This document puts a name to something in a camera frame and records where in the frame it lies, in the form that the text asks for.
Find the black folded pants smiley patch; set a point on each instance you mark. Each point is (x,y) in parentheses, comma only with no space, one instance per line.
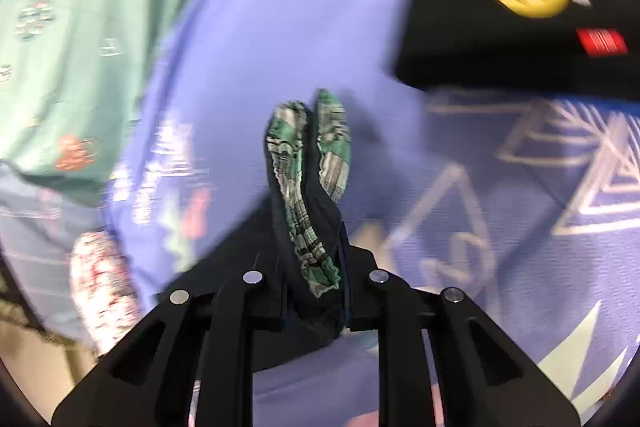
(450,32)

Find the navy pants with bear patch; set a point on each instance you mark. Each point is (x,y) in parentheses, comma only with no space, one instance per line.
(300,207)

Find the grey plaid sheet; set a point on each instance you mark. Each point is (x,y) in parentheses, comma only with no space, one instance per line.
(45,227)

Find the purple printed bedsheet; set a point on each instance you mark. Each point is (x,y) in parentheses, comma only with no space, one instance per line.
(350,32)

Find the teal heart-print blanket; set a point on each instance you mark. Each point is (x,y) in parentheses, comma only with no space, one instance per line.
(75,57)

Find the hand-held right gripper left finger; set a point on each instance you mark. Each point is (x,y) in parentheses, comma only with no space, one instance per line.
(227,332)

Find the red floral quilt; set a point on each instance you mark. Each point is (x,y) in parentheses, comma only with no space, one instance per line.
(105,287)

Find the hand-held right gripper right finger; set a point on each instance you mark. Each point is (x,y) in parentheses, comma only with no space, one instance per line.
(400,332)

